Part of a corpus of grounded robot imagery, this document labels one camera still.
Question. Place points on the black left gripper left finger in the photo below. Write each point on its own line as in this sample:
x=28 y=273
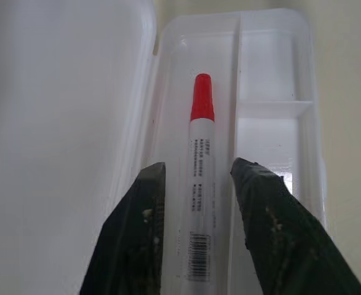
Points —
x=128 y=239

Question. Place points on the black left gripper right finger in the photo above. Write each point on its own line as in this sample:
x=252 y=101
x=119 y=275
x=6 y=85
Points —
x=291 y=246

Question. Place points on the red capped white marker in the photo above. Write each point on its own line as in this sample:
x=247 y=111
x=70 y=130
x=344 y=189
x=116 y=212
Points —
x=200 y=172

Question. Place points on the translucent white plastic pencil case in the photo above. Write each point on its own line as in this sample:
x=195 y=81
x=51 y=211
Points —
x=260 y=123

